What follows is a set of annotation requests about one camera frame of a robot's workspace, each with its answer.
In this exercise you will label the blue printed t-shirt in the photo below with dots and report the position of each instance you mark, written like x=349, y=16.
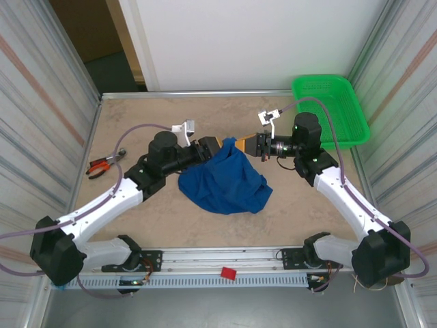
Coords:
x=225, y=181

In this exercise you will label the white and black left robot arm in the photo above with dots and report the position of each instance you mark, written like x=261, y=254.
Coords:
x=116, y=205

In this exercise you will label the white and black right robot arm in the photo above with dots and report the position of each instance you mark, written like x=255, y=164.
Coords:
x=333, y=184

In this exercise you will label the green plastic basket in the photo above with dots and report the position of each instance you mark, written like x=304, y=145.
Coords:
x=348, y=109

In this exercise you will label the small red block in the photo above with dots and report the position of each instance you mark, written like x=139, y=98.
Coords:
x=228, y=273

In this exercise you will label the brown cardboard box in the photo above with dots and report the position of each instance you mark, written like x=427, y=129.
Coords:
x=88, y=30

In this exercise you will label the thin aluminium table edge rail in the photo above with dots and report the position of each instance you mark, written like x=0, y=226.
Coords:
x=205, y=93

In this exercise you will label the wide aluminium mounting rail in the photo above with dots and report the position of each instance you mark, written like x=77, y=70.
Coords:
x=205, y=254

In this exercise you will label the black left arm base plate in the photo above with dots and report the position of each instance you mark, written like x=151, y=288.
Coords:
x=153, y=261

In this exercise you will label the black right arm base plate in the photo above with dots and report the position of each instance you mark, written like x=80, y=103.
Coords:
x=290, y=261

